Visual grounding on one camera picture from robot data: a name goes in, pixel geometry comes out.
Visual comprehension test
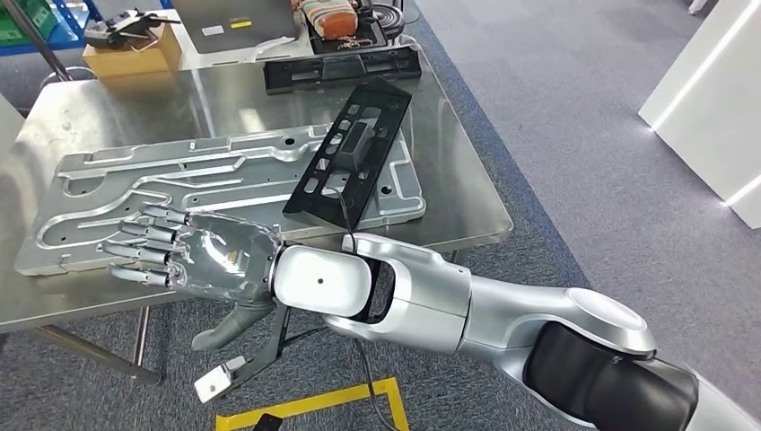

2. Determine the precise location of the striped fabric pouch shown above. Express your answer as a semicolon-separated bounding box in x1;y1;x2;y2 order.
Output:
297;0;360;41

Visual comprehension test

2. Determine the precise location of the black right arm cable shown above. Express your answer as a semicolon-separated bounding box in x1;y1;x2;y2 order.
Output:
279;323;385;431

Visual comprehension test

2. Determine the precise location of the blue metal shelf rack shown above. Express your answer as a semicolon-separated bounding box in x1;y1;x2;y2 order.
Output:
0;0;103;57

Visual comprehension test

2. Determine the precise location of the yellow floor tape square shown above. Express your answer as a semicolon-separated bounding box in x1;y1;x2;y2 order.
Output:
214;376;411;431

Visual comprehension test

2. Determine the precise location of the grey closed laptop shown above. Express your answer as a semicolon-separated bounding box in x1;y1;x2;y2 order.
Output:
171;0;300;56

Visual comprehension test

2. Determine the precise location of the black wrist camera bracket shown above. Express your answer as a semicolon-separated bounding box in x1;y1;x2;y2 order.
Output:
228;304;293;388

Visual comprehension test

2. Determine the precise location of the black handheld controller device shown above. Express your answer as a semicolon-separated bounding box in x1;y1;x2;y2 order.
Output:
83;8;180;50

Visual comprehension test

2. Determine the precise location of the thin black wire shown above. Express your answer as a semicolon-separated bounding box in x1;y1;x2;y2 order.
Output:
336;189;358;254

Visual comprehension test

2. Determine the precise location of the large machined aluminium plate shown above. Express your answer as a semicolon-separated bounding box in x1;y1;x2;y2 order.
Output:
14;121;428;277

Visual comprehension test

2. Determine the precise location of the dark pole with chrome base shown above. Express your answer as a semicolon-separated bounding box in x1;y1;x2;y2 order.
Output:
0;0;98;83

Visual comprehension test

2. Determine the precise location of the brown cardboard box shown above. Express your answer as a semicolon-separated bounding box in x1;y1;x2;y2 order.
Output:
82;23;184;80

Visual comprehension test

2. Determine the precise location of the white cabinet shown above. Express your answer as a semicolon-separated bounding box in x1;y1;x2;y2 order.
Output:
639;0;761;230

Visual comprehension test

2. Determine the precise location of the black plastic tray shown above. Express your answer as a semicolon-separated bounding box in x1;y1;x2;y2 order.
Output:
290;0;392;57

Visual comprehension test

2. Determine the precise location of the black plastic plate bracket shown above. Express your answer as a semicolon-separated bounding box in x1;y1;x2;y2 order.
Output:
282;77;413;232
263;44;424;95

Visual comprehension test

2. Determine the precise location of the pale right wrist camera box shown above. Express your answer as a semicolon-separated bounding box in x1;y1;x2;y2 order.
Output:
193;356;248;406

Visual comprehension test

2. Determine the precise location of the green plastic crate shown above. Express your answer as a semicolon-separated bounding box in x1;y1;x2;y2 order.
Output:
0;0;59;46

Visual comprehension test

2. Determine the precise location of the white slotted panel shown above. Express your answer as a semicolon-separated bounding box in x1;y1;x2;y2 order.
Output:
178;35;316;71

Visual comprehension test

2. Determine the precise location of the stainless steel workbench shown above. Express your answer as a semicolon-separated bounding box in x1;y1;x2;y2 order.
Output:
0;50;515;385

